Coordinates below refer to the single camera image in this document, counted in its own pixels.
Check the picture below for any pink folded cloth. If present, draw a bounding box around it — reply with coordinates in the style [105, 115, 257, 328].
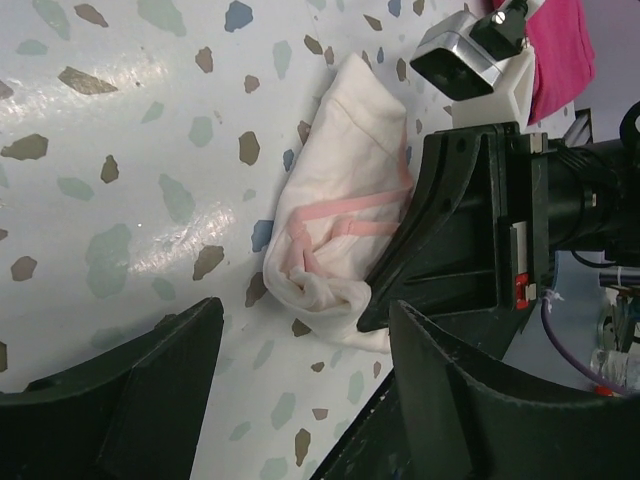
[479, 0, 597, 126]

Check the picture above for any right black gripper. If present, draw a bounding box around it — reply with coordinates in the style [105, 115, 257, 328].
[357, 122, 555, 335]

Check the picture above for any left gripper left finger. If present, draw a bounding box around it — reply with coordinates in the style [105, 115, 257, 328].
[1, 298, 224, 479]

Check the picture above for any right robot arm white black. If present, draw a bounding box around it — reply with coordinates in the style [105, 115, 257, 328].
[357, 107, 639, 356]

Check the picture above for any white pink-trimmed underwear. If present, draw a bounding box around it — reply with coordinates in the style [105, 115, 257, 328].
[263, 54, 413, 354]

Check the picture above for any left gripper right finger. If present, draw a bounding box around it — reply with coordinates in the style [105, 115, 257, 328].
[389, 302, 639, 479]

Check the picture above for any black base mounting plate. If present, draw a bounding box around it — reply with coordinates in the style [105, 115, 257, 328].
[311, 372, 419, 480]

